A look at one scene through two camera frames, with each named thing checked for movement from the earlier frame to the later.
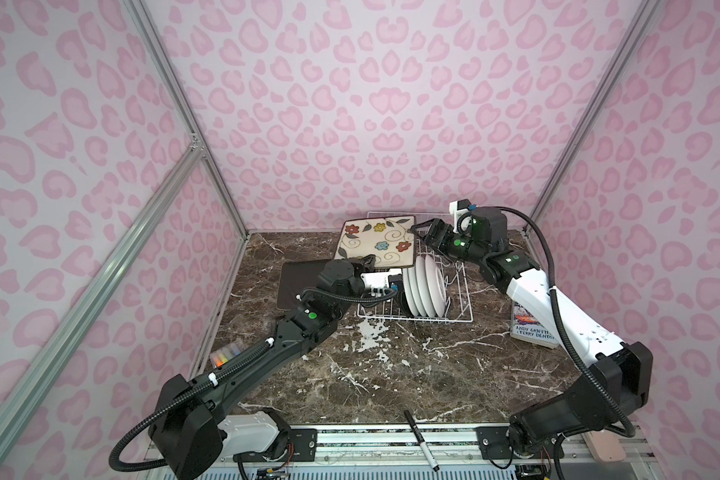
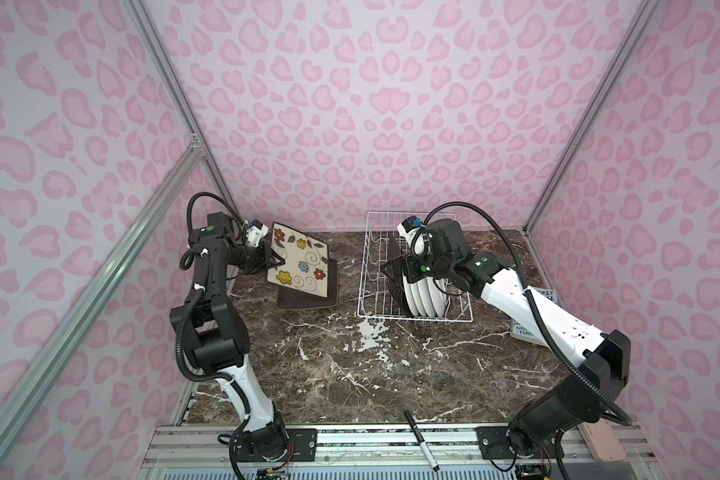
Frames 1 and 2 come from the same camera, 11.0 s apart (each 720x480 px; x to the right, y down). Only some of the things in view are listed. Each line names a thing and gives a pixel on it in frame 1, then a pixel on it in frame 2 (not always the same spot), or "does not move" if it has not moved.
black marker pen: [422, 441] does not move
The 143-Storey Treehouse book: [523, 327] does not move
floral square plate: [386, 237] -> [305, 264]
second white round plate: [422, 286] does not move
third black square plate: [400, 306] does not move
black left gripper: [369, 274] -> [263, 260]
